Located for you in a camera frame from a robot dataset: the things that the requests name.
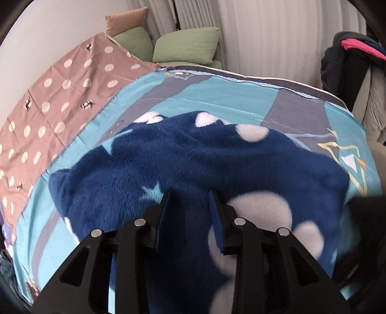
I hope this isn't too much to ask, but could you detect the grey curtain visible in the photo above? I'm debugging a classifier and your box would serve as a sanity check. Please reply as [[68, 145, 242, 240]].
[[127, 0, 366, 88]]

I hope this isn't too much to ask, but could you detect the green pillow front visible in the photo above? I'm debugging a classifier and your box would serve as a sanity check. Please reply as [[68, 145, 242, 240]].
[[152, 27, 220, 65]]

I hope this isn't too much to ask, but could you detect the beige pillow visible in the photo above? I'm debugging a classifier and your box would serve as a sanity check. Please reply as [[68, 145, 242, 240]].
[[105, 7, 148, 37]]

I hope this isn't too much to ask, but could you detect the green pillow near wall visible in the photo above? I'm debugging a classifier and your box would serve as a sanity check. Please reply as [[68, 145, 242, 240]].
[[113, 27, 154, 62]]

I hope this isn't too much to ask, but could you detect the navy fleece garment with dots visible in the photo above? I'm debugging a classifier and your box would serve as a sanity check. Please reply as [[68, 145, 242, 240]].
[[49, 112, 349, 313]]

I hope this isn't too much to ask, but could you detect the turquoise and grey bed sheet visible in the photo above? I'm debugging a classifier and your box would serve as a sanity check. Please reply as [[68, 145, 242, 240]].
[[5, 65, 382, 302]]

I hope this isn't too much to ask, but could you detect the dark clothes pile with pink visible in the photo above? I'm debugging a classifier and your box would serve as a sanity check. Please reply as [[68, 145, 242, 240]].
[[321, 31, 385, 111]]

